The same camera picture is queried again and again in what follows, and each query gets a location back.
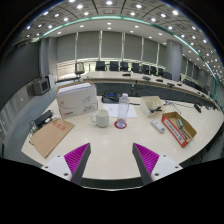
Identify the black marker pen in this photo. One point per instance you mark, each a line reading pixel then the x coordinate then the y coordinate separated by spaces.
pixel 184 134

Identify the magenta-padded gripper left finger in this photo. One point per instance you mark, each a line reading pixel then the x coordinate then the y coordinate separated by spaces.
pixel 75 160

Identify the black clip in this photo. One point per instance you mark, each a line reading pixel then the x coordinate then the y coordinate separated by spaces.
pixel 155 109

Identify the brown paper envelope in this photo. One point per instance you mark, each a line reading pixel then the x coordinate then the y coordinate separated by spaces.
pixel 51 136

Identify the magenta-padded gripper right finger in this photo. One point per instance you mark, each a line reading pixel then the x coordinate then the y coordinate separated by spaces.
pixel 148 160

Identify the open brown and red box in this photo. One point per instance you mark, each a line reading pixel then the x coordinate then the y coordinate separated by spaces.
pixel 173 130

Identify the black power strip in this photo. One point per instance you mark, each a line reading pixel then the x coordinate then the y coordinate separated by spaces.
pixel 43 117

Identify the black handheld device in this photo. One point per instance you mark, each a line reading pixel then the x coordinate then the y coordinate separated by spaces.
pixel 198 107

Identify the flat round red coaster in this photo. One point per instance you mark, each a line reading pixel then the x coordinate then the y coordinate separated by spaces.
pixel 116 126

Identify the black desk conference unit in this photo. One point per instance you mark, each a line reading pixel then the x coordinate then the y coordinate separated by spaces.
pixel 110 97

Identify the white remote control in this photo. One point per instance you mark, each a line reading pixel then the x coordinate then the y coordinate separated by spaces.
pixel 157 126

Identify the grey CRT monitor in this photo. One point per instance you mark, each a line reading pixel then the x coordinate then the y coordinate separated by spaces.
pixel 40 86

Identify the white ceramic mug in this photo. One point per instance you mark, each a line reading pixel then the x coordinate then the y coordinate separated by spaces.
pixel 101 118

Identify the ceiling lights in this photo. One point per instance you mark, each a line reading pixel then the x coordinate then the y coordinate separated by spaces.
pixel 110 10

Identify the black office chairs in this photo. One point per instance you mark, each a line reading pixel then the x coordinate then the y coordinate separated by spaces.
pixel 123 66

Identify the open white cardboard box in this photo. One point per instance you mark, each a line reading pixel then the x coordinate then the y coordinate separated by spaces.
pixel 146 104

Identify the white copy paper box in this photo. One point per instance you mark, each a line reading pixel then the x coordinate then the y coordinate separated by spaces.
pixel 76 100

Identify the clear plastic water bottle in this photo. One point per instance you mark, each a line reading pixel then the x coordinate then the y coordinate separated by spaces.
pixel 122 111

